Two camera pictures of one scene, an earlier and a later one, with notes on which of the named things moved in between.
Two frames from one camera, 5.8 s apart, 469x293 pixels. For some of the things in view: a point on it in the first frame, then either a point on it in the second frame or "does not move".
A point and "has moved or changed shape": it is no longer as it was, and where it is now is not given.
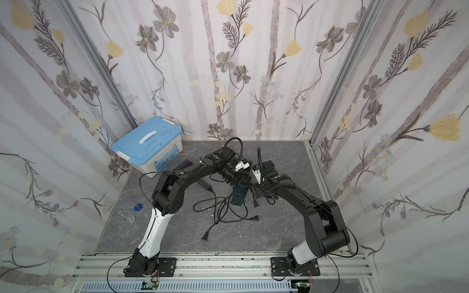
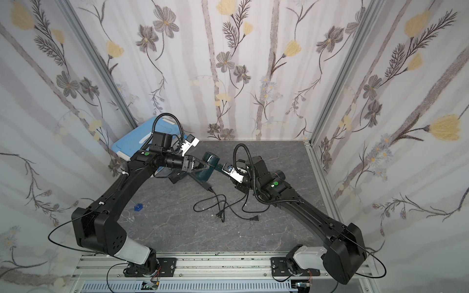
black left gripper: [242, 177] → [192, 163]
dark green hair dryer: [239, 193] has moved or changed shape
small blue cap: [138, 207] does not move
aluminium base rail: [338, 273] does not move
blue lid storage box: [152, 147] does not move
